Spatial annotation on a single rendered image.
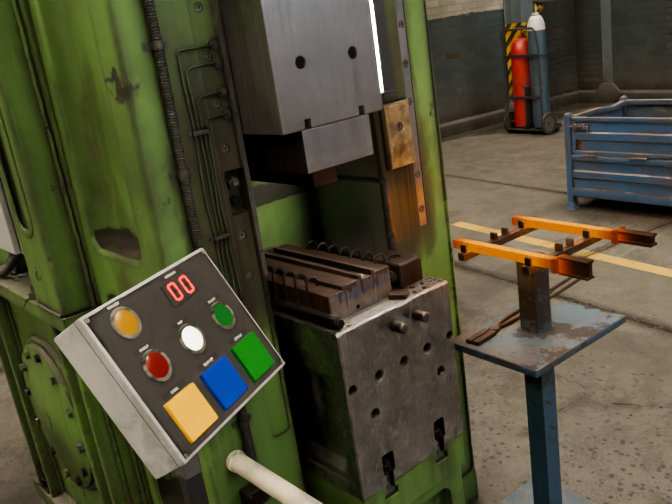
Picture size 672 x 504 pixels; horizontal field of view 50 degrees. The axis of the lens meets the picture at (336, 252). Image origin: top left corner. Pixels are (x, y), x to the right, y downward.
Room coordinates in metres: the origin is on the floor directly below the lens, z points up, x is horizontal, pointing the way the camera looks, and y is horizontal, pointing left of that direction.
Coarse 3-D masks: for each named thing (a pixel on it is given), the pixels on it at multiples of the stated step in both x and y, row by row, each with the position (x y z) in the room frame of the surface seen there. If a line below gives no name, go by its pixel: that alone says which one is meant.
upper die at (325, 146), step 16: (320, 128) 1.59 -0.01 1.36; (336, 128) 1.62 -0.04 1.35; (352, 128) 1.64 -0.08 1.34; (368, 128) 1.67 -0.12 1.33; (256, 144) 1.70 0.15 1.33; (272, 144) 1.65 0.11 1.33; (288, 144) 1.60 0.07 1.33; (304, 144) 1.56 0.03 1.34; (320, 144) 1.58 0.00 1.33; (336, 144) 1.61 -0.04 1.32; (352, 144) 1.64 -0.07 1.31; (368, 144) 1.67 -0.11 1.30; (256, 160) 1.71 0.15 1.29; (272, 160) 1.65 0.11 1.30; (288, 160) 1.61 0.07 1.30; (304, 160) 1.56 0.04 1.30; (320, 160) 1.58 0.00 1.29; (336, 160) 1.61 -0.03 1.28; (352, 160) 1.64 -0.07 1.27
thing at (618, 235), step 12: (516, 216) 2.00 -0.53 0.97; (528, 216) 1.98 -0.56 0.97; (540, 228) 1.92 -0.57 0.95; (552, 228) 1.89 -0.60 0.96; (564, 228) 1.85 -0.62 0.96; (576, 228) 1.82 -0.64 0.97; (588, 228) 1.79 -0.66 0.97; (600, 228) 1.78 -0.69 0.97; (612, 228) 1.76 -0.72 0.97; (624, 228) 1.74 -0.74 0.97; (612, 240) 1.73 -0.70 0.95; (624, 240) 1.72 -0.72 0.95; (636, 240) 1.69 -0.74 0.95; (648, 240) 1.67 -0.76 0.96
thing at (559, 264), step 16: (464, 240) 1.85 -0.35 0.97; (496, 256) 1.74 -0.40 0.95; (512, 256) 1.70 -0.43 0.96; (528, 256) 1.66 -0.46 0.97; (544, 256) 1.63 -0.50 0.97; (560, 256) 1.59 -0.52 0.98; (576, 256) 1.57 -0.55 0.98; (560, 272) 1.58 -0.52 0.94; (576, 272) 1.55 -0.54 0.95; (592, 272) 1.53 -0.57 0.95
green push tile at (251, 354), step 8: (248, 336) 1.25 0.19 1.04; (256, 336) 1.27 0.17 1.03; (240, 344) 1.23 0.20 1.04; (248, 344) 1.24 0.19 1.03; (256, 344) 1.25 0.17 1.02; (232, 352) 1.21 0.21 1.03; (240, 352) 1.21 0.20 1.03; (248, 352) 1.23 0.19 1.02; (256, 352) 1.24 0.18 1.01; (264, 352) 1.25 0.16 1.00; (240, 360) 1.20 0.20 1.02; (248, 360) 1.21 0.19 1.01; (256, 360) 1.23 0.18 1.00; (264, 360) 1.24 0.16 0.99; (272, 360) 1.25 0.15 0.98; (248, 368) 1.20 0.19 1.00; (256, 368) 1.21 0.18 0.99; (264, 368) 1.23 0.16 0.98; (256, 376) 1.20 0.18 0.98
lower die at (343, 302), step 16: (272, 256) 1.89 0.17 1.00; (320, 256) 1.83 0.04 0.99; (336, 256) 1.81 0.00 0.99; (304, 272) 1.73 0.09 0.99; (320, 272) 1.71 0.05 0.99; (336, 272) 1.68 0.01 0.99; (384, 272) 1.67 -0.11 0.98; (272, 288) 1.73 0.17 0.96; (288, 288) 1.67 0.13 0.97; (304, 288) 1.64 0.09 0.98; (320, 288) 1.62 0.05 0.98; (336, 288) 1.60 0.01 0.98; (352, 288) 1.60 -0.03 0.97; (368, 288) 1.63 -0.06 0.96; (384, 288) 1.66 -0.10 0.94; (304, 304) 1.63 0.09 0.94; (320, 304) 1.58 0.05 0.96; (336, 304) 1.57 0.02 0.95; (352, 304) 1.60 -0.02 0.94; (368, 304) 1.63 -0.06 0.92
